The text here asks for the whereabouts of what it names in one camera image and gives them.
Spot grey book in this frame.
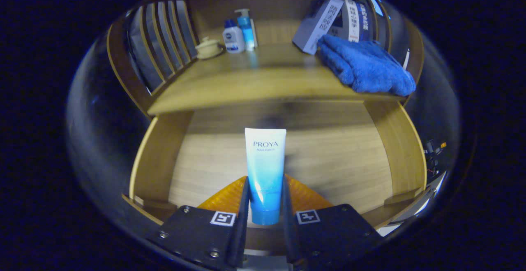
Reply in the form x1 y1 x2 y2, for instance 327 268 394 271
292 0 345 55

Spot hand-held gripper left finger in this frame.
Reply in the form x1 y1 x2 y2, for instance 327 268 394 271
146 176 251 271

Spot small beige lidded cup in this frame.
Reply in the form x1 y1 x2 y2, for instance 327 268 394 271
195 37 224 60

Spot wooden drawer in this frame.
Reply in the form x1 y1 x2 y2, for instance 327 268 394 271
122 99 437 259

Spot blue pump bottle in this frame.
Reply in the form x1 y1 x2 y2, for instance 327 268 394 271
235 9 258 51

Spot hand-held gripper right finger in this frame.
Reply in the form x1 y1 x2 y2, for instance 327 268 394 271
281 174 383 271

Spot white lotion bottle blue cap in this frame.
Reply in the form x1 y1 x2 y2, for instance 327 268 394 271
222 19 246 54

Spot blue white cream tube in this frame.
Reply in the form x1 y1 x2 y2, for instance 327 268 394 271
245 127 287 226

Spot black device with orange tip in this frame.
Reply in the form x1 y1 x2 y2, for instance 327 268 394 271
425 139 448 169

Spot folded blue towel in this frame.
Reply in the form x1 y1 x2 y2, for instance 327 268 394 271
317 35 416 96

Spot wooden countertop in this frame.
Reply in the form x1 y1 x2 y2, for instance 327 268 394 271
147 43 407 116

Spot wooden cabinet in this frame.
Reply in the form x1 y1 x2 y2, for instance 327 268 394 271
106 0 424 117

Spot dark blue book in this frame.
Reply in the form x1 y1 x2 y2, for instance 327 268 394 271
358 2 375 42

